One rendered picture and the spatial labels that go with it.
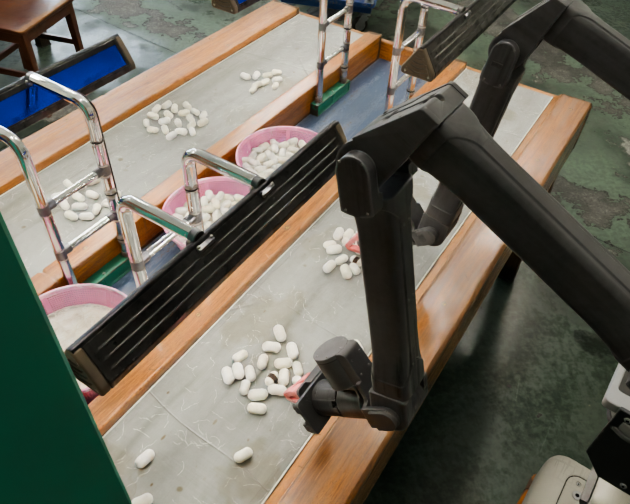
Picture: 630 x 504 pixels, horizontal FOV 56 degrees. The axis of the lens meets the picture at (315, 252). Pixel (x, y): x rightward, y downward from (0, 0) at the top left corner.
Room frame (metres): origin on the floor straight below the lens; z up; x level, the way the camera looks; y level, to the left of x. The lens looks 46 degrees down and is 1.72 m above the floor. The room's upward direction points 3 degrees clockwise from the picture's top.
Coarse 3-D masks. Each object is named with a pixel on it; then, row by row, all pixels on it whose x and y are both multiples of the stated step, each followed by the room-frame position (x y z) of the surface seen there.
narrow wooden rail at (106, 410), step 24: (456, 72) 1.79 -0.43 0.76; (336, 192) 1.14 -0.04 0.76; (312, 216) 1.05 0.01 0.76; (288, 240) 0.96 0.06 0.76; (264, 264) 0.88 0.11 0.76; (240, 288) 0.81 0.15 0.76; (192, 312) 0.74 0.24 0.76; (216, 312) 0.74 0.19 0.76; (168, 336) 0.68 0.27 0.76; (192, 336) 0.68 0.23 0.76; (144, 360) 0.62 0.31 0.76; (168, 360) 0.62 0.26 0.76; (120, 384) 0.56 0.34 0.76; (144, 384) 0.57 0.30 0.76; (96, 408) 0.51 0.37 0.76; (120, 408) 0.52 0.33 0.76
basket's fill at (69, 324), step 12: (60, 312) 0.75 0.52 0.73; (72, 312) 0.75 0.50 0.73; (84, 312) 0.75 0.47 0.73; (96, 312) 0.75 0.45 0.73; (60, 324) 0.71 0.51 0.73; (72, 324) 0.72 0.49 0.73; (84, 324) 0.72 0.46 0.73; (60, 336) 0.68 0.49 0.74; (72, 336) 0.69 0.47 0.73; (84, 384) 0.58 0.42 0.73
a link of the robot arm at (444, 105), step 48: (432, 96) 0.51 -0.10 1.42; (384, 144) 0.48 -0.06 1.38; (432, 144) 0.46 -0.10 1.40; (480, 144) 0.46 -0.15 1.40; (480, 192) 0.44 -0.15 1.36; (528, 192) 0.43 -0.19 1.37; (528, 240) 0.41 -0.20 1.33; (576, 240) 0.40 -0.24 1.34; (576, 288) 0.38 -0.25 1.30; (624, 288) 0.37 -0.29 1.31; (624, 336) 0.34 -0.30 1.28
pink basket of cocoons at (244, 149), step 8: (272, 128) 1.40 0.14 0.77; (280, 128) 1.41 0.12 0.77; (288, 128) 1.41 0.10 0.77; (296, 128) 1.41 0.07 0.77; (304, 128) 1.41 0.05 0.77; (248, 136) 1.35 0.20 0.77; (256, 136) 1.37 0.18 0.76; (264, 136) 1.38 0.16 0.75; (272, 136) 1.39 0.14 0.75; (280, 136) 1.40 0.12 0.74; (288, 136) 1.40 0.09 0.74; (240, 144) 1.31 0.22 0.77; (248, 144) 1.34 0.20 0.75; (256, 144) 1.36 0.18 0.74; (240, 152) 1.30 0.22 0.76; (248, 152) 1.33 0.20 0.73; (240, 160) 1.27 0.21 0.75
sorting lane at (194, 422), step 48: (528, 96) 1.71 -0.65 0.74; (432, 192) 1.20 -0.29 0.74; (336, 240) 1.00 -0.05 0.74; (288, 288) 0.84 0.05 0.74; (336, 288) 0.85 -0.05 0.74; (240, 336) 0.70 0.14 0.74; (288, 336) 0.71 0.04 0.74; (336, 336) 0.72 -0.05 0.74; (192, 384) 0.59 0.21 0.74; (240, 384) 0.59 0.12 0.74; (288, 384) 0.60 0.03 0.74; (144, 432) 0.49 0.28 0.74; (192, 432) 0.49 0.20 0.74; (240, 432) 0.50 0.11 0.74; (288, 432) 0.50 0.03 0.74; (144, 480) 0.40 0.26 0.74; (192, 480) 0.41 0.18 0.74; (240, 480) 0.41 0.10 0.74
